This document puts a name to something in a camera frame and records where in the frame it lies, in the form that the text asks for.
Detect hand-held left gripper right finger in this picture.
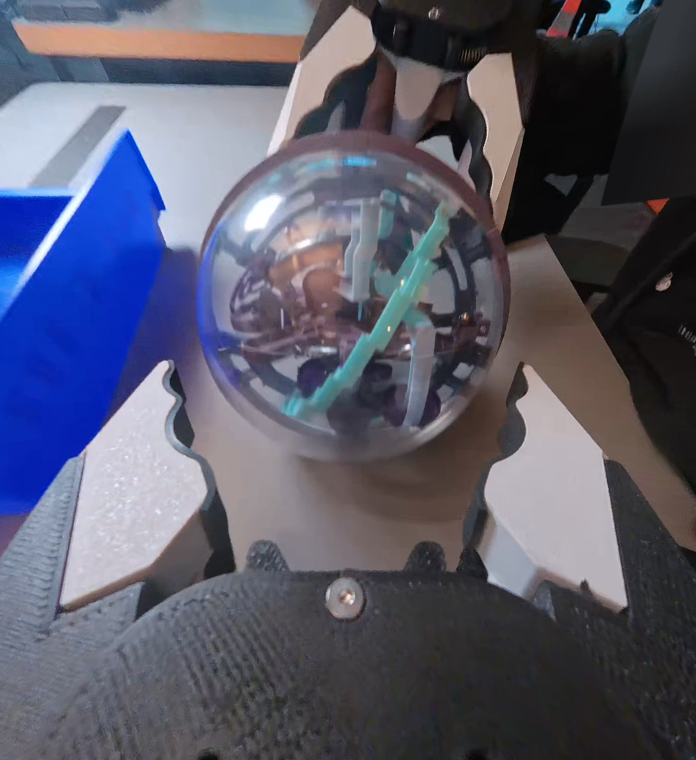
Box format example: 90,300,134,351
462,363,629,612

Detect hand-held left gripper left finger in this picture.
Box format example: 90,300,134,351
59,361,235,612

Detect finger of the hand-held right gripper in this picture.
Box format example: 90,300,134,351
441,50,529,232
269,0,387,153

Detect clear plastic maze ball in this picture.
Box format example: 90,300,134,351
197,131,512,463

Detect person's right hand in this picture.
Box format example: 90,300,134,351
365,69,398,134

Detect long wooden table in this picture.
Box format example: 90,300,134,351
13,17,308,67

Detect blue plastic bin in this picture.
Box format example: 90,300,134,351
0,129,168,519

